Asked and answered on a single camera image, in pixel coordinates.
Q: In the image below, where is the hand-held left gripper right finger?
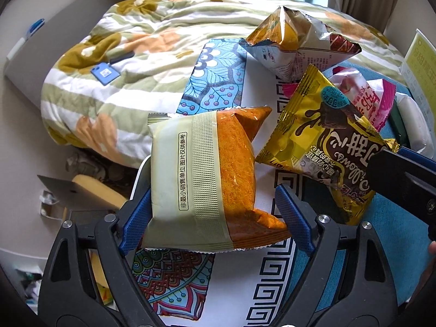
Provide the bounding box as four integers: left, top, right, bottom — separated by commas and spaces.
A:
272, 184, 400, 327

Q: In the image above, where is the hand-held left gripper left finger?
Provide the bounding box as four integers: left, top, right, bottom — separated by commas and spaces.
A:
39, 187, 164, 327

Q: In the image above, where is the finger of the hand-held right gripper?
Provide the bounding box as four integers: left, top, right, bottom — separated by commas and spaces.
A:
368, 147, 436, 242

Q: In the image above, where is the pale green orange packet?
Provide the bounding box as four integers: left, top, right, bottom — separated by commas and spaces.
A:
147, 106, 293, 253

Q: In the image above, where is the gold brown chocolate packet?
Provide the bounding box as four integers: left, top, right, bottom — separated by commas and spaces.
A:
255, 64, 400, 225

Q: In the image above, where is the green cardboard box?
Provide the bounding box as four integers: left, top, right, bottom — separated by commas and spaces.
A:
399, 29, 436, 104

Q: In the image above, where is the yellow foam block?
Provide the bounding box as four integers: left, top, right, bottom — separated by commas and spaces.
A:
73, 174, 129, 210

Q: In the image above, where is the plain white packet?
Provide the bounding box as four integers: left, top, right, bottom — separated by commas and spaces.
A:
397, 93, 430, 155

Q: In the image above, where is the dark green packet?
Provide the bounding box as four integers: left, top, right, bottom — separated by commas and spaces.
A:
388, 107, 411, 145

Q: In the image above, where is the grey crumpled cloth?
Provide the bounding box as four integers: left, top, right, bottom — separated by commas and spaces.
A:
66, 152, 116, 185

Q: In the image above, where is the grey metal sheet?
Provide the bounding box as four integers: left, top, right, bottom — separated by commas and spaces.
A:
37, 175, 86, 212

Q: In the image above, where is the patterned bed table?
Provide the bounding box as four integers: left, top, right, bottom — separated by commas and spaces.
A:
129, 38, 436, 327

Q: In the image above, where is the pink white snack packet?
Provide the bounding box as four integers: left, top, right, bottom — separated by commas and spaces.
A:
332, 67, 398, 131

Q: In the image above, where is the floral striped blanket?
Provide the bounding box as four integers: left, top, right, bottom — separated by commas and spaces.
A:
41, 0, 407, 169

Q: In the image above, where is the blue phone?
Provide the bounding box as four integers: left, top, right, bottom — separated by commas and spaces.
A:
90, 62, 120, 86

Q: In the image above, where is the gold silver snack packet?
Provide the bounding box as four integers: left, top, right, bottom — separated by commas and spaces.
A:
238, 6, 362, 83

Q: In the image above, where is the grey headboard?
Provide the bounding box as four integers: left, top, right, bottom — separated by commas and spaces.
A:
3, 0, 132, 91

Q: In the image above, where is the white plastic item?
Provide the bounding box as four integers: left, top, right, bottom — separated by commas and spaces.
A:
6, 36, 27, 62

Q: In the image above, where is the blue plastic item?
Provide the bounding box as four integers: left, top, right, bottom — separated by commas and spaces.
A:
25, 19, 46, 37

